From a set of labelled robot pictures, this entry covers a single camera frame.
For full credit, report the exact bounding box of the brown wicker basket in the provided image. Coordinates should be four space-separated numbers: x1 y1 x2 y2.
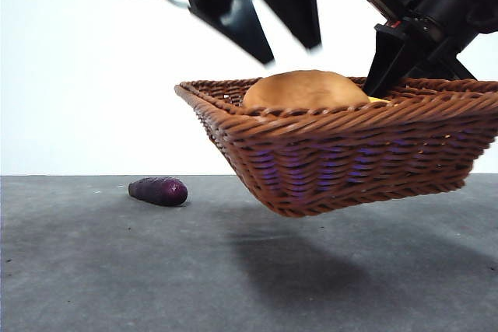
174 77 498 218

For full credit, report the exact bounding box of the brown potato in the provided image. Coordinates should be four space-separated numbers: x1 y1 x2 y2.
241 69 370 110

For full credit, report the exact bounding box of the purple sweet potato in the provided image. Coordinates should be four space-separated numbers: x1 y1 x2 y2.
128 176 188 207

